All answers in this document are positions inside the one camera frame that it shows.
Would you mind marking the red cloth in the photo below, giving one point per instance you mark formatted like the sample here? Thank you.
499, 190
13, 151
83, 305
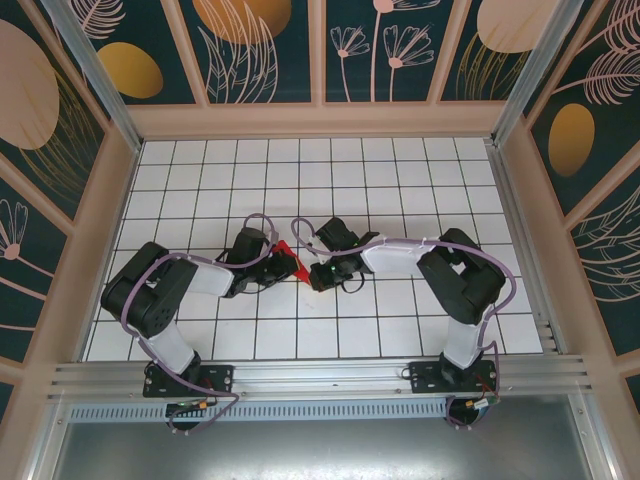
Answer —
284, 246

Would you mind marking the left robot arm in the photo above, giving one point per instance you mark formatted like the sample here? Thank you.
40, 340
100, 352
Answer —
145, 290

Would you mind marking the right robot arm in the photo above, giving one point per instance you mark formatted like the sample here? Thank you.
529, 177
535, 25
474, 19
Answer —
460, 280

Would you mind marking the grey sheet metal panel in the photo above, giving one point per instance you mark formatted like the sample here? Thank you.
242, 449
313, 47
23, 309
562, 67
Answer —
320, 450

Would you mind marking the small circuit board with connector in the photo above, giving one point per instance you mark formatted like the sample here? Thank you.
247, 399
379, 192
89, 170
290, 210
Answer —
482, 404
195, 406

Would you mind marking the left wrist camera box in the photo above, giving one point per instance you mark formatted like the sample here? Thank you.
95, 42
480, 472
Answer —
252, 242

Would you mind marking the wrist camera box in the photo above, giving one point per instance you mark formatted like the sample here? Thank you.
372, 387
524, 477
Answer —
337, 232
252, 242

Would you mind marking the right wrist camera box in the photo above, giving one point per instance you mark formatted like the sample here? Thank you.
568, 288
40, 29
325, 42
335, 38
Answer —
337, 232

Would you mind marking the long aluminium mounting rail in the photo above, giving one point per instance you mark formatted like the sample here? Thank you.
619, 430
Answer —
320, 375

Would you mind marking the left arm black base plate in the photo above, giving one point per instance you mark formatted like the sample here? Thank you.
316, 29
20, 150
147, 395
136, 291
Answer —
220, 380

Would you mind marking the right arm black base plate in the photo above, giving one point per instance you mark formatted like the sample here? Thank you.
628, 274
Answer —
425, 382

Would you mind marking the aluminium side rail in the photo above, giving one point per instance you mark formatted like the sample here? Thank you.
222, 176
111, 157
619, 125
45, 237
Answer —
520, 240

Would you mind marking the wall panel with pink flowers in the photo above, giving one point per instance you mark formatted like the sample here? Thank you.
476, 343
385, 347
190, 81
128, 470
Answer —
360, 75

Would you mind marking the wall panel with large leaves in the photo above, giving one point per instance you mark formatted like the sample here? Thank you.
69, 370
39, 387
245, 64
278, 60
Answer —
250, 60

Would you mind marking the wall panel with single flower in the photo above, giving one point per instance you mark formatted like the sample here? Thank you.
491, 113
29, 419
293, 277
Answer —
30, 280

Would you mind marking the wall panel with pale circle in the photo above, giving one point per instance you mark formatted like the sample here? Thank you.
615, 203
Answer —
475, 75

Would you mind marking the wall panel with orange oval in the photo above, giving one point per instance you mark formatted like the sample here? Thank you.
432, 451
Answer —
170, 50

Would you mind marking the aluminium corner post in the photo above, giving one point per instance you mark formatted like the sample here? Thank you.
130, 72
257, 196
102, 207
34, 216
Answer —
100, 85
530, 70

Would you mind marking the wall panel with outlined leaves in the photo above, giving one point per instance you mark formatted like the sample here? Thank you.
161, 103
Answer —
610, 270

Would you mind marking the wall panel with gold lines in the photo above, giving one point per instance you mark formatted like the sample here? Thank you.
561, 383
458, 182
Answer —
40, 100

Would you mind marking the wall panel with feather print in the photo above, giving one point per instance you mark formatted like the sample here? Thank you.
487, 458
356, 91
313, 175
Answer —
600, 125

